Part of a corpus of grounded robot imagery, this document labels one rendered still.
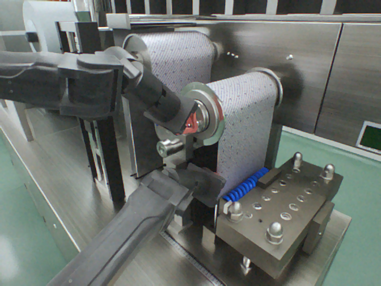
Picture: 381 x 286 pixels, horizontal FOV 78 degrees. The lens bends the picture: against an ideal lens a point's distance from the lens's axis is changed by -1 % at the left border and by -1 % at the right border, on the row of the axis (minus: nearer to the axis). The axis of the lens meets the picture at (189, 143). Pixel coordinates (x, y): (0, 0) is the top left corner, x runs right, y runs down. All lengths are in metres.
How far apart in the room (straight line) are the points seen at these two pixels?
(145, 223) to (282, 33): 0.64
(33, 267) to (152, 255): 1.42
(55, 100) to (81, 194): 0.61
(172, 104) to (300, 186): 0.47
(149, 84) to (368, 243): 2.09
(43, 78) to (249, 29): 0.64
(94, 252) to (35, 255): 1.81
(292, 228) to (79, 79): 0.51
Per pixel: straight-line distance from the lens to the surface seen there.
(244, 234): 0.57
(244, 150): 0.64
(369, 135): 0.74
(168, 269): 0.66
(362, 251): 2.19
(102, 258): 0.30
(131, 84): 0.37
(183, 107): 0.43
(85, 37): 0.67
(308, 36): 0.75
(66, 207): 0.90
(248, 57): 0.84
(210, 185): 0.53
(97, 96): 0.34
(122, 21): 0.69
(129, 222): 0.32
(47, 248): 2.10
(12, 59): 0.36
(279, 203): 0.66
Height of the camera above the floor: 1.45
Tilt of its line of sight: 28 degrees down
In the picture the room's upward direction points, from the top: straight up
